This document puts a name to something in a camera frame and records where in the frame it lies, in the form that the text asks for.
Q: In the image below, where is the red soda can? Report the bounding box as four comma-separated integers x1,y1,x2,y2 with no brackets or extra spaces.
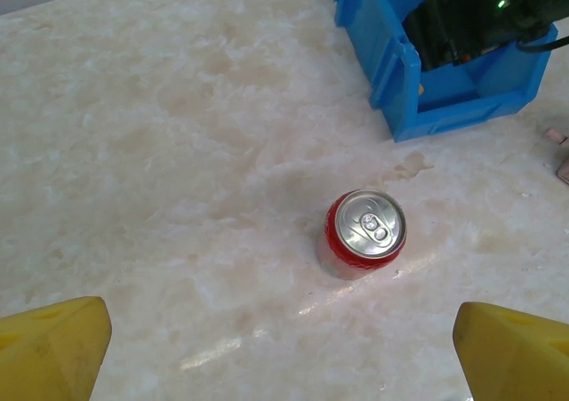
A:
316,188,407,280

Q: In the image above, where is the blue plastic bin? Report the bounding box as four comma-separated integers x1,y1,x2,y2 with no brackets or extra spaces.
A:
334,0,559,143

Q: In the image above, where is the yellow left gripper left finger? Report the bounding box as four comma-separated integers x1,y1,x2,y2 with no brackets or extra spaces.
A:
0,296,112,401

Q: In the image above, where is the black cable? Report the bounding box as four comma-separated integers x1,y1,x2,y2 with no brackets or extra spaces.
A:
515,35,569,54

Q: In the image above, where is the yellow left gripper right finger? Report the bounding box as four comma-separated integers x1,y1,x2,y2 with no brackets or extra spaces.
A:
453,301,569,401

